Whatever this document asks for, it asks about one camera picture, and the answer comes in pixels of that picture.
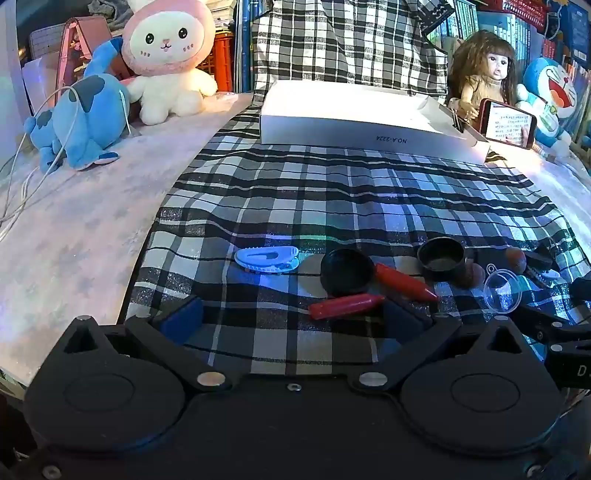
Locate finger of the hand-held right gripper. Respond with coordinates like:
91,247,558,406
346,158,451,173
508,305,585,344
570,274,591,303

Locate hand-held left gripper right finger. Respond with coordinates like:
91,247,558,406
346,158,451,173
359,298,527,393

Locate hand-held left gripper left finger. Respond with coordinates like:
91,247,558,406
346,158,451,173
60,295,232,393

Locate red crayon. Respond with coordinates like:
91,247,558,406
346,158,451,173
308,294,386,320
374,263,439,303

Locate brown nut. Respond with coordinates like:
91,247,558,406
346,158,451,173
457,261,486,289
505,247,528,274

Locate large black round lid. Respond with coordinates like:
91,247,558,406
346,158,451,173
320,248,376,297

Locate pale blue hair clip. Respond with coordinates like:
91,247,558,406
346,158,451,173
234,246,301,276

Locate white cardboard box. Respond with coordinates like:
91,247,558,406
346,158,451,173
259,80,491,164

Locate black white plaid cloth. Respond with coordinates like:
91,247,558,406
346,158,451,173
117,0,591,377

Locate red smartphone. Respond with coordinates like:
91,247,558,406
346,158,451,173
478,98,537,149

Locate blue robot cat plush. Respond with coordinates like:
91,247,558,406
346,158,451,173
516,58,578,158

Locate blue spotted plush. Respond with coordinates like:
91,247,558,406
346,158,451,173
24,37,139,174

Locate brown haired doll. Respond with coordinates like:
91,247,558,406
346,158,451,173
447,30,517,125

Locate red plastic crate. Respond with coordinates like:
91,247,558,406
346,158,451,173
196,32,234,93

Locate blue cardboard box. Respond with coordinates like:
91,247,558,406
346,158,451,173
561,0,591,58

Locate pink white rabbit plush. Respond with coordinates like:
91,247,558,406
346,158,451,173
121,0,219,125

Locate row of shelf books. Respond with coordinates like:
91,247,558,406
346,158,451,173
427,0,591,93

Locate red mesh basket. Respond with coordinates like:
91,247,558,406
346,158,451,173
478,0,550,33

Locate blue upright books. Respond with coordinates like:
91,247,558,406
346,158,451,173
235,0,274,93

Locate pink bag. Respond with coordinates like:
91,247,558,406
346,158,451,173
55,16,134,100

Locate stack of magazines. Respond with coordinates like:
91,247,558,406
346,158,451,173
205,0,238,34

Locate grid pattern notebook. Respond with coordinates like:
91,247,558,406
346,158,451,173
28,25,65,58

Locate white cable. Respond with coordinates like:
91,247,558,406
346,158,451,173
0,85,132,241

